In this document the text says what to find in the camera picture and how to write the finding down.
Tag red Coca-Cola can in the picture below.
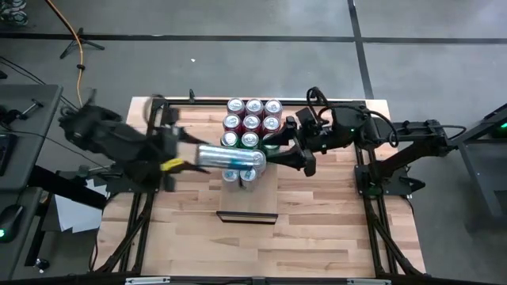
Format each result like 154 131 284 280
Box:
242 114 262 135

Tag wooden shelf black metal frame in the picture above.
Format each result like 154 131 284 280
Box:
215 105 281 226

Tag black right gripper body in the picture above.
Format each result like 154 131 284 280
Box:
295 106 337 177

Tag silver red soda can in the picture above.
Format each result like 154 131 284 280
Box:
264 98 284 120
222 113 243 135
261 115 283 135
245 98 265 119
226 97 246 119

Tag slim silver blue can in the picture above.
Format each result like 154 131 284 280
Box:
239 168 259 193
196 144 267 171
221 168 241 194

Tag metal hand tool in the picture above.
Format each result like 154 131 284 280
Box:
17 98 45 120

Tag person's shoe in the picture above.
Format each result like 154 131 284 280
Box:
0 0 29 27

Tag yellow tag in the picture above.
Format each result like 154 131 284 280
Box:
160 158 185 172

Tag orange floor cable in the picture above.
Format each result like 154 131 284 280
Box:
44 0 89 108

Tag grey side table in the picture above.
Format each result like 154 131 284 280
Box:
0 83 64 191
0 186 44 280

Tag black diagonal beam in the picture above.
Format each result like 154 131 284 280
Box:
27 165 109 211

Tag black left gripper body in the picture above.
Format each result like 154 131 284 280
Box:
152 125 182 193

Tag black metal table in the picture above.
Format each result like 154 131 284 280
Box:
435 102 507 230

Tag green soda can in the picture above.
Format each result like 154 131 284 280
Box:
240 131 261 150
261 133 280 158
220 131 241 148

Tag silver edge bracket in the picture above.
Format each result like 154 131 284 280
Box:
124 276 172 285
346 278 393 285

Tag black tripod stand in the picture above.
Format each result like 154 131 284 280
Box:
59 26 106 60

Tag dark keyboard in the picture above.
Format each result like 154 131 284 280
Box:
0 133 17 177

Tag white paper sheets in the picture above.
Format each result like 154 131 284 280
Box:
53 177 110 234

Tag black computer mouse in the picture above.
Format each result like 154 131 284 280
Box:
0 203 25 243

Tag black aluminium table frame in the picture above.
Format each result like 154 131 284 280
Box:
90 97 427 280

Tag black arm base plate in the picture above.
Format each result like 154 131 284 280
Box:
105 173 164 195
354 164 427 197

